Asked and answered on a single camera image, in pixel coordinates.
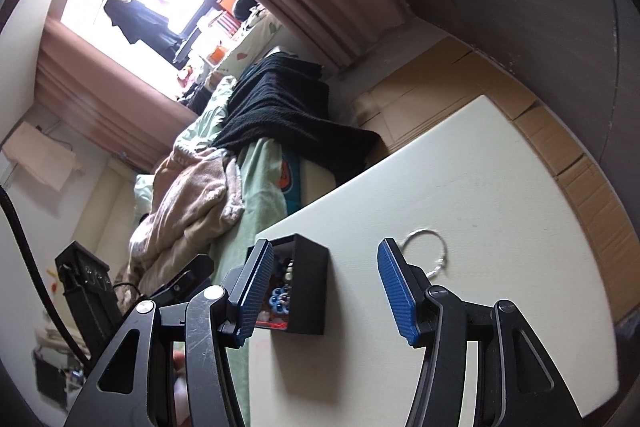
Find red striped box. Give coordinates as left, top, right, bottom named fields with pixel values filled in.
left=210, top=14, right=242, bottom=38

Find grey wardrobe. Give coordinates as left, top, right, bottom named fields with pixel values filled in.
left=395, top=0, right=640, bottom=329

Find black knitted blanket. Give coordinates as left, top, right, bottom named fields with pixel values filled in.
left=212, top=54, right=384, bottom=184

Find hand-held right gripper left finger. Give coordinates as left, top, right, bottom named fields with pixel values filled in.
left=64, top=238, right=275, bottom=427

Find light green bed sheet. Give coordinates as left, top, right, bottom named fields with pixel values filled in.
left=135, top=74, right=326, bottom=427

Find black cardboard box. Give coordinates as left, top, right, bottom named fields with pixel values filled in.
left=246, top=233, right=329, bottom=337

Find dark crate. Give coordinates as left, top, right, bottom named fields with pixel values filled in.
left=34, top=351, right=72, bottom=409

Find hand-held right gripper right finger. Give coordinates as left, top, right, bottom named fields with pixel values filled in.
left=376, top=236, right=585, bottom=427

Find beige fleece blanket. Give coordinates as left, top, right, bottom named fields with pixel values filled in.
left=127, top=142, right=247, bottom=304

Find hanging dark clothes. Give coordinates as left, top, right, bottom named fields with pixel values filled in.
left=104, top=0, right=184, bottom=58

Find cream headboard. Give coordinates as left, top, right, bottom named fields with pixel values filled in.
left=70, top=157, right=151, bottom=288

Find light green pillow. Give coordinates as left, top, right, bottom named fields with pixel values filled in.
left=135, top=174, right=157, bottom=219

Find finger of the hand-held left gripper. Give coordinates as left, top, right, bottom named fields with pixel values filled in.
left=149, top=254, right=214, bottom=307

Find black cable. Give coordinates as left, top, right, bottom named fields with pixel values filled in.
left=0, top=185, right=95, bottom=369

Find printed white cushion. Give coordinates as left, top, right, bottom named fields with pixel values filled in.
left=215, top=4, right=282, bottom=74

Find pile of beaded bracelets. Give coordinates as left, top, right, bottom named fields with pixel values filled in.
left=257, top=243, right=299, bottom=331

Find silver ring bracelet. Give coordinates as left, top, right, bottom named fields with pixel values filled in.
left=400, top=229, right=449, bottom=280

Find cream paper sheet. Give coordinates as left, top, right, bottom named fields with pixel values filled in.
left=2, top=122, right=84, bottom=191

